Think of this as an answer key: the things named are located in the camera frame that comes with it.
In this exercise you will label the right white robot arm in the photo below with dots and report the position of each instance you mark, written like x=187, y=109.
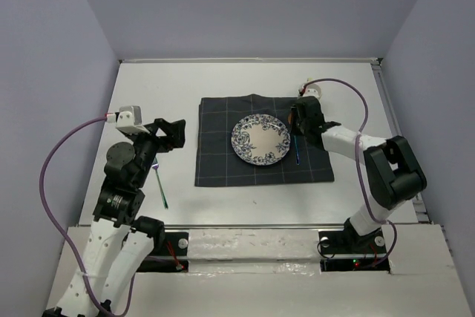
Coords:
x=387, y=169

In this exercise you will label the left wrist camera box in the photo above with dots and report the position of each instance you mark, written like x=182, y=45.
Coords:
x=129, y=120

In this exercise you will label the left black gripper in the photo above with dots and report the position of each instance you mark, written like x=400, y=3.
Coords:
x=175, y=131

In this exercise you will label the iridescent spoon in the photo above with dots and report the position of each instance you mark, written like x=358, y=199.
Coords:
x=297, y=150

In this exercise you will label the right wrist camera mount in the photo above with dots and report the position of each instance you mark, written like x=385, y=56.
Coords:
x=304, y=85

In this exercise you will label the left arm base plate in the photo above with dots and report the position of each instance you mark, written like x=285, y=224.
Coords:
x=170, y=256

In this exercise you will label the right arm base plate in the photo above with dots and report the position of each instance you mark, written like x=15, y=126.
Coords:
x=339, y=256

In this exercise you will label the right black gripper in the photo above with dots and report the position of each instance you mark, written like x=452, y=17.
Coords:
x=294, y=116

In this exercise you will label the dark checked cloth napkin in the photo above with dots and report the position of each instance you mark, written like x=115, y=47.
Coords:
x=217, y=165

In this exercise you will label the pale yellow paper cup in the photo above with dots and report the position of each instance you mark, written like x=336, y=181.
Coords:
x=313, y=90

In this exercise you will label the blue floral plate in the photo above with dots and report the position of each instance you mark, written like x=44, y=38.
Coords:
x=260, y=139

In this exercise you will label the iridescent fork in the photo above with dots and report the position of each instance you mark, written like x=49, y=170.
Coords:
x=155, y=167

